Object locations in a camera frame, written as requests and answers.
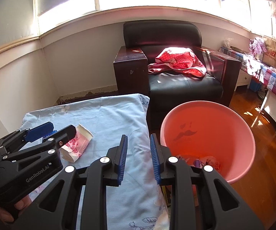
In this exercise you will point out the blue Tempo tissue pack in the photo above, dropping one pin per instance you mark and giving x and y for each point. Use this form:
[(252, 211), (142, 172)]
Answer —
[(49, 135)]

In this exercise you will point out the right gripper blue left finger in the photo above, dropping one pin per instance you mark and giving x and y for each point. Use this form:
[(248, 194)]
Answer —
[(115, 173)]

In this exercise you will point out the pink plastic trash bin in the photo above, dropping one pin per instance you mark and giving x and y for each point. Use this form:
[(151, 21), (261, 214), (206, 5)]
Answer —
[(201, 129)]

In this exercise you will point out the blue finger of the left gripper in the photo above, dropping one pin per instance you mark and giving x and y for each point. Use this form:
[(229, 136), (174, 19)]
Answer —
[(37, 132), (58, 139)]

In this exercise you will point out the purple cloth bundle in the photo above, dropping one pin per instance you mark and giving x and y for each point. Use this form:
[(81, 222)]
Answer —
[(198, 164)]

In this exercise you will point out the black leather armchair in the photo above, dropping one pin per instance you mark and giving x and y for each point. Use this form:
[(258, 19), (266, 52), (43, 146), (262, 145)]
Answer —
[(145, 40)]

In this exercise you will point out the checkered cloth side table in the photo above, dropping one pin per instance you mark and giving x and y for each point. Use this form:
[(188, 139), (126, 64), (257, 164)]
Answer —
[(263, 74)]

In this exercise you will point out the red polka dot garment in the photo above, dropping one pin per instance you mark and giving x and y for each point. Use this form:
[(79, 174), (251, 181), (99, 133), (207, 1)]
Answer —
[(178, 59)]

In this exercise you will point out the brown paper shopping bag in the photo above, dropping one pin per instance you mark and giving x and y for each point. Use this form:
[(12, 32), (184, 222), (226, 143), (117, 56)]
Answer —
[(269, 57)]

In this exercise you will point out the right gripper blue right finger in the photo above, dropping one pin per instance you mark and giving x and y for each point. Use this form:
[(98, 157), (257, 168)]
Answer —
[(160, 155)]

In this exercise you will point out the person's left hand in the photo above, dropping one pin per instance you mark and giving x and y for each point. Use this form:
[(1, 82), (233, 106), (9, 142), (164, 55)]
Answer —
[(9, 214)]

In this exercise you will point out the pink printed paper cup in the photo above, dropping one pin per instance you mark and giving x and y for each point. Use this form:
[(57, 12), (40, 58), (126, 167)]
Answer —
[(74, 149)]

